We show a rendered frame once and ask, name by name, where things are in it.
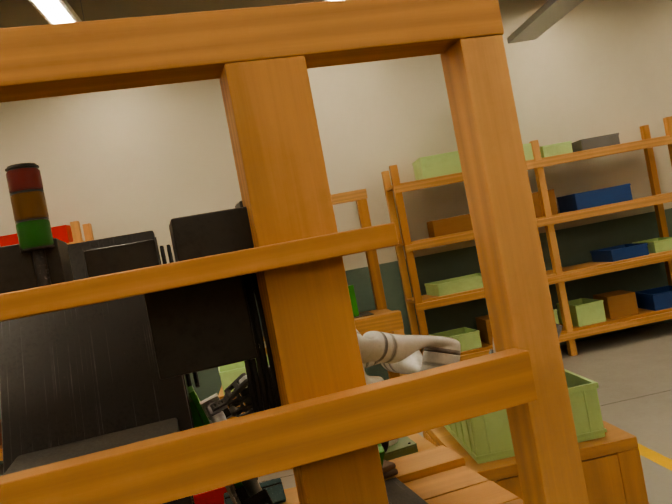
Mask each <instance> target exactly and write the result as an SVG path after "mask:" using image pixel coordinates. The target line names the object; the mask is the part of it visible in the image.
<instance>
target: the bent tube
mask: <svg viewBox="0 0 672 504"><path fill-rule="evenodd" d="M219 400H220V398H219V396H218V394H217V393H216V394H214V395H212V396H210V397H208V398H206V399H204V400H202V401H201V402H200V405H201V406H202V408H203V410H204V412H205V414H206V416H207V417H210V419H211V421H212V423H216V422H220V421H224V420H227V418H226V416H225V414H224V412H223V411H221V412H219V413H217V414H215V415H213V416H212V415H211V414H210V412H209V410H208V406H210V405H211V404H213V403H215V402H217V401H219ZM242 483H243V485H244V487H245V489H246V491H248V492H249V496H250V497H251V496H253V495H255V494H257V493H258V492H260V491H262V488H261V486H260V484H259V482H258V480H257V478H254V479H250V480H247V481H243V482H242Z"/></svg>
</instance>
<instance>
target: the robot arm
mask: <svg viewBox="0 0 672 504"><path fill-rule="evenodd" d="M356 332H357V337H358V342H359V348H360V353H361V358H362V364H363V369H364V374H365V380H366V385H368V384H372V383H376V382H380V381H384V379H383V378H382V377H380V376H369V375H367V374H366V372H365V368H368V367H371V366H374V365H377V364H380V363H381V365H382V366H383V367H384V368H385V369H386V370H388V371H390V372H394V373H400V374H412V373H416V372H420V371H424V370H428V369H432V368H436V367H440V366H444V365H448V364H452V363H456V362H460V354H461V344H460V342H459V341H457V340H456V339H453V338H450V337H444V336H436V335H434V336H433V335H398V334H391V333H385V332H379V331H369V332H366V333H365V334H364V335H363V336H362V335H361V334H360V333H359V332H358V330H357V329H356ZM422 348H424V352H423V355H422V353H421V352H420V349H422ZM233 389H234V390H233ZM231 390H233V391H232V392H231ZM224 392H225V395H224V398H222V399H220V400H219V401H217V402H215V403H213V404H211V405H210V406H208V410H209V412H210V414H211V415H212V416H213V415H215V414H217V413H219V412H221V411H223V412H224V414H225V416H226V418H227V419H228V418H230V417H232V416H233V417H240V416H244V415H248V414H252V413H254V411H253V406H252V401H251V396H250V390H249V385H248V380H247V375H246V373H242V374H241V375H240V376H239V377H238V378H237V379H236V380H234V381H233V382H232V383H231V384H230V385H229V386H228V387H227V388H226V389H225V390H224ZM239 393H240V394H239ZM240 395H241V396H240ZM235 397H236V398H235ZM234 398H235V399H234ZM244 403H245V405H244ZM239 405H240V407H237V406H239ZM228 406H229V408H228ZM242 412H245V413H242Z"/></svg>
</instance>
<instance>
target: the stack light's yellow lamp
mask: <svg viewBox="0 0 672 504"><path fill-rule="evenodd" d="M10 199H11V205H12V210H13V215H14V220H15V221H16V222H15V224H16V225H17V223H20V222H24V221H30V220H37V219H48V220H49V215H48V209H47V204H46V199H45V194H44V192H42V191H28V192H21V193H16V194H13V195H11V197H10Z"/></svg>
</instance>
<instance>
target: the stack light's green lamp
mask: <svg viewBox="0 0 672 504"><path fill-rule="evenodd" d="M15 226H16V231H17V236H18V241H19V246H20V249H22V250H21V252H28V251H32V250H36V249H46V248H52V247H55V246H54V245H53V244H54V241H53V236H52V230H51V225H50V220H48V219H37V220H30V221H24V222H20V223H17V225H15Z"/></svg>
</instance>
